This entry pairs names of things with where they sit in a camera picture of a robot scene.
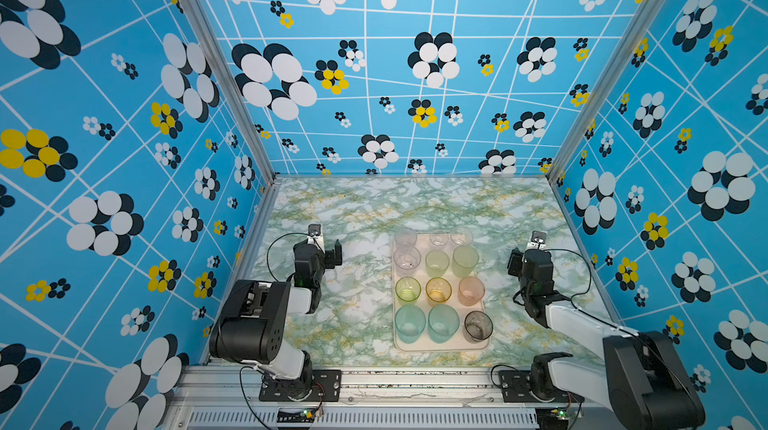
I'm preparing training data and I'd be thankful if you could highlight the pink textured cup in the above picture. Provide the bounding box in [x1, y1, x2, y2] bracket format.
[458, 276, 486, 307]

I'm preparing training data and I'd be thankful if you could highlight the light green textured cup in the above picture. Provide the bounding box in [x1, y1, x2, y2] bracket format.
[452, 245, 479, 278]

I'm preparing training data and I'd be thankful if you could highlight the clear faceted glass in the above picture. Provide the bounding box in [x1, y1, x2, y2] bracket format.
[450, 229, 473, 246]

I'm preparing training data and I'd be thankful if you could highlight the dark grey tumbler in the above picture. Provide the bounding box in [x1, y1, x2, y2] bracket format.
[463, 310, 494, 343]

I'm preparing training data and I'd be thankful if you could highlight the clear smooth glass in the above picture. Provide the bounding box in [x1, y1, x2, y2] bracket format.
[393, 245, 422, 275]

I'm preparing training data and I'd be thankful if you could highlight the pale green textured cup front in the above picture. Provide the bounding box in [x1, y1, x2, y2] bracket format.
[425, 249, 450, 278]

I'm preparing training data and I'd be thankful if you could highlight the amber yellow glass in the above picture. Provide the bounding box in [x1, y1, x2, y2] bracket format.
[425, 277, 453, 306]

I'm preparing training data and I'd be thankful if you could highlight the clear ribbed glass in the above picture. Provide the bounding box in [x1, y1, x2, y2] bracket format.
[429, 233, 451, 247]

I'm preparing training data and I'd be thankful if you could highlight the green smooth glass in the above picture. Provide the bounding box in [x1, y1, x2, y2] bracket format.
[394, 276, 422, 304]

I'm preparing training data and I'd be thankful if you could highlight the teal textured cup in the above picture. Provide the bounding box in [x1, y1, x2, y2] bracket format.
[394, 304, 426, 344]
[427, 304, 460, 344]

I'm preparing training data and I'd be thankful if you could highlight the teal textured cup front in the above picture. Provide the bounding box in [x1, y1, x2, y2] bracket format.
[394, 304, 426, 344]

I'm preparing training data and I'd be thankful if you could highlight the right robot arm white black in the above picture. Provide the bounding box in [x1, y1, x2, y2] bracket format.
[507, 247, 706, 429]

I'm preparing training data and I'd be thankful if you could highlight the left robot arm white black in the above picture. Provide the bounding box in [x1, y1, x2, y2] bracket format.
[209, 237, 343, 400]

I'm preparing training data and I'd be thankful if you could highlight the pink rectangular plastic tray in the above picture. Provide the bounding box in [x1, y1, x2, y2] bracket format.
[391, 230, 494, 352]

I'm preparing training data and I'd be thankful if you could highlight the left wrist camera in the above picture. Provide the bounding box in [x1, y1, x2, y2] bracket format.
[307, 224, 325, 252]

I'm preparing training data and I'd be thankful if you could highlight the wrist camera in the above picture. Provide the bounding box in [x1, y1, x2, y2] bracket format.
[526, 230, 547, 250]
[307, 224, 325, 252]

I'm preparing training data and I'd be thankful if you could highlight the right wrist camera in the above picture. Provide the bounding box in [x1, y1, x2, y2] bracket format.
[526, 230, 547, 250]

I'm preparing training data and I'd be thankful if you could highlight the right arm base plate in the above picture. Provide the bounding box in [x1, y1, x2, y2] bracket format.
[492, 368, 585, 406]

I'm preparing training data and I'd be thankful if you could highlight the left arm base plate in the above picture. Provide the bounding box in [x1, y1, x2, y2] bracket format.
[258, 369, 342, 403]

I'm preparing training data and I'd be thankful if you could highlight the aluminium front rail frame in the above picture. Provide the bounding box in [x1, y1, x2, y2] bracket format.
[161, 364, 622, 429]

